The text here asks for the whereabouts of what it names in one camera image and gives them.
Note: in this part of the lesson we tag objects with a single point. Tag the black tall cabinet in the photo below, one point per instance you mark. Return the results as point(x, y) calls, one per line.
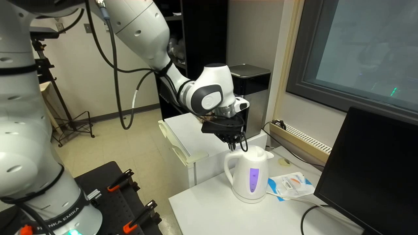
point(203, 35)

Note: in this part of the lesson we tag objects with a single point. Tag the white mini fridge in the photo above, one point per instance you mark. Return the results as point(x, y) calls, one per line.
point(196, 139)

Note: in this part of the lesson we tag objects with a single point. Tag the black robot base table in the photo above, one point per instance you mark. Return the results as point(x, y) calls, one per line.
point(115, 204)

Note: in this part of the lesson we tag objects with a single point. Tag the black tripod stand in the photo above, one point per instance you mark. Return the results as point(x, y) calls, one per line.
point(56, 96)

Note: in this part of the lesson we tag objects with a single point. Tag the black silver coffee maker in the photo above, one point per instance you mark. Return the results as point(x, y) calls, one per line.
point(257, 92)

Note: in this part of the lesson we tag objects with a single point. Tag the grey framed window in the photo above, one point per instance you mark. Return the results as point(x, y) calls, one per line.
point(365, 48)

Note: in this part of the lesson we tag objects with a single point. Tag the black computer monitor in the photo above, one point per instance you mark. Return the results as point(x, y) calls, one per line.
point(373, 174)

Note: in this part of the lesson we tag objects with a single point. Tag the white electric kettle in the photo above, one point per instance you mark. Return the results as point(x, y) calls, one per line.
point(249, 177)

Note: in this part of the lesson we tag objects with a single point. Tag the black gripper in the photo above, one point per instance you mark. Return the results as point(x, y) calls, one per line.
point(222, 126)

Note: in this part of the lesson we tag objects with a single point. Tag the beige baseboard heater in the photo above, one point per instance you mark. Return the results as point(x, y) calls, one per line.
point(304, 146)

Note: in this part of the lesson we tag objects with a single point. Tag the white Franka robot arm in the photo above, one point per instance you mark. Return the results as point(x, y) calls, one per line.
point(26, 131)

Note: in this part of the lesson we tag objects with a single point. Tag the orange black clamp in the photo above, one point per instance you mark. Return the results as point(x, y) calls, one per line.
point(139, 217)
point(120, 181)
point(24, 230)

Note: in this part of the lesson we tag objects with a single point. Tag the white blue plastic packet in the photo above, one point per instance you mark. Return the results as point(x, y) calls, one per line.
point(290, 185)

